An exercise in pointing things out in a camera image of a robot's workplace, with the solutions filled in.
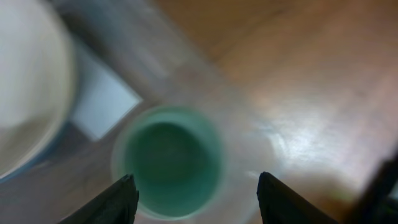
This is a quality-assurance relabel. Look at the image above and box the clear plastic storage bin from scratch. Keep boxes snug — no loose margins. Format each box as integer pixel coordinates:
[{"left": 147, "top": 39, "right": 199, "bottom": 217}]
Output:
[{"left": 1, "top": 1, "right": 280, "bottom": 223}]

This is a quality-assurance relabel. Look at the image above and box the green plastic cup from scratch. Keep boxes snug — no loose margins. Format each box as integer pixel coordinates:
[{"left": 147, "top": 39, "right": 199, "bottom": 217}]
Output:
[{"left": 119, "top": 105, "right": 224, "bottom": 218}]

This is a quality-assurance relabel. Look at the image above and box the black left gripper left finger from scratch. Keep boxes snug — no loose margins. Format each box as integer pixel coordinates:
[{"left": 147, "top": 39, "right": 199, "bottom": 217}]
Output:
[{"left": 60, "top": 174, "right": 139, "bottom": 224}]

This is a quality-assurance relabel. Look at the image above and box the beige bowl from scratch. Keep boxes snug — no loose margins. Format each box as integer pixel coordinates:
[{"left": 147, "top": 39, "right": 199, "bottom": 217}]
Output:
[{"left": 1, "top": 0, "right": 77, "bottom": 180}]

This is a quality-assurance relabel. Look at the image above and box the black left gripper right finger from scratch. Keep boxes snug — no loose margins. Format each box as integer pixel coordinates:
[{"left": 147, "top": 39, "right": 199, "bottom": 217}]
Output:
[{"left": 257, "top": 172, "right": 336, "bottom": 224}]

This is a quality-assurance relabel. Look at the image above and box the white label in bin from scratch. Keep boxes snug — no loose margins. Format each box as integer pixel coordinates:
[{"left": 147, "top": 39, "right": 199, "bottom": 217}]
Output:
[{"left": 70, "top": 39, "right": 142, "bottom": 141}]

